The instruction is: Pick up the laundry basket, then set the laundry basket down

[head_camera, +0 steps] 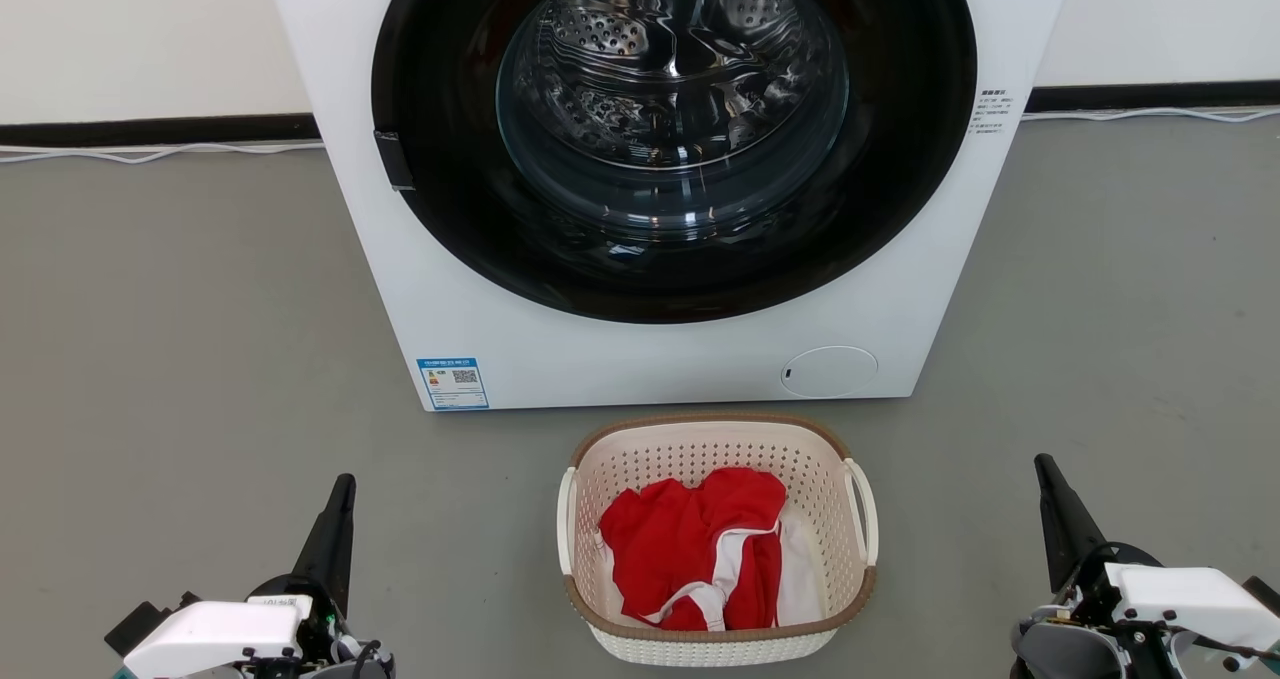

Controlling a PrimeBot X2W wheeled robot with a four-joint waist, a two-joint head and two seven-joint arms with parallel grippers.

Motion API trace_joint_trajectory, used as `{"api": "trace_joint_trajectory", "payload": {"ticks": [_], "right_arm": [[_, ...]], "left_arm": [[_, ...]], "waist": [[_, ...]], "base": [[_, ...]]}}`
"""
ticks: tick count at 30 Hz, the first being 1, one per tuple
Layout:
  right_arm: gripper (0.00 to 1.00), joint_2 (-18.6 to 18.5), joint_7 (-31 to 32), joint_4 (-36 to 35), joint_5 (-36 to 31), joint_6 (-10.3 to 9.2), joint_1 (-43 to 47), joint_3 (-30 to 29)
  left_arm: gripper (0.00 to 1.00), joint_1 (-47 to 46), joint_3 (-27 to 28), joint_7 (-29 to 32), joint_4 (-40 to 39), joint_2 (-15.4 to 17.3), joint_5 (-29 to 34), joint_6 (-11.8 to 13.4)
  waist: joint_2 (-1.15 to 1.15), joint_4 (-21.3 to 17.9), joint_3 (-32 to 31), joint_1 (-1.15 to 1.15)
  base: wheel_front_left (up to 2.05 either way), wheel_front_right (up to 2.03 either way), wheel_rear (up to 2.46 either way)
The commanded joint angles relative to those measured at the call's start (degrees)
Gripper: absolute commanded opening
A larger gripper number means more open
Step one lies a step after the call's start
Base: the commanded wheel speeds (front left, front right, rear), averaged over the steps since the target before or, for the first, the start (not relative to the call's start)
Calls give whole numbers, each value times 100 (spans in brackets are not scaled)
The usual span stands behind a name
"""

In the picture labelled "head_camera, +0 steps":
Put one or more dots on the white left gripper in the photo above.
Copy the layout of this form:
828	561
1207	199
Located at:
220	634

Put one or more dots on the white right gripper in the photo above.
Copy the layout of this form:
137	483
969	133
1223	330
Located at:
1180	599

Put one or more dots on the cream perforated laundry basket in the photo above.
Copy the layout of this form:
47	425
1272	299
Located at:
700	449

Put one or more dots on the blue energy label sticker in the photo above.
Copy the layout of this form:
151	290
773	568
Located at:
453	383

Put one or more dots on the round white filter cover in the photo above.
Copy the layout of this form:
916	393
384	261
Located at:
829	372

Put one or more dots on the red garment with white trim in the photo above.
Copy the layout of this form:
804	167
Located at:
670	539

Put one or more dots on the black round glass door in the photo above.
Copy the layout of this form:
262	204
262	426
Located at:
450	209

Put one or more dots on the white front-load washing machine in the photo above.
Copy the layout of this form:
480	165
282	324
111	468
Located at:
650	359

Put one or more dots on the black door latch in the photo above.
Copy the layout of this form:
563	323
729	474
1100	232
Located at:
394	161

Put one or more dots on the small printed text label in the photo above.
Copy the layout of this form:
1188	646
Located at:
992	111

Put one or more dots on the steel washing drum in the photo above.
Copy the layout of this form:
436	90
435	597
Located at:
670	89

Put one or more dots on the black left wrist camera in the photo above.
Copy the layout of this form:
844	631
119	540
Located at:
140	624

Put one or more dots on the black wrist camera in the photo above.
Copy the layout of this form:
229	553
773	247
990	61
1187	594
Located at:
140	624
1265	594

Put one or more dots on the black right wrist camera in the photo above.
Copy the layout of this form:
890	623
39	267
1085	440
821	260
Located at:
1265	594

